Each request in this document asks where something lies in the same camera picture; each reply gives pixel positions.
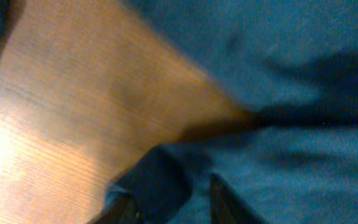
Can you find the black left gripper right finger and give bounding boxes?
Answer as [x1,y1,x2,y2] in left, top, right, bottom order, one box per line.
[209,174,266,224]

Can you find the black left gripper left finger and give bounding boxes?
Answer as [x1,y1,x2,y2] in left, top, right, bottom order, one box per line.
[87,194,142,224]

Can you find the navy blue shorts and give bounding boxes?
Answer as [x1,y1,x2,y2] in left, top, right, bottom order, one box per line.
[0,1,358,223]

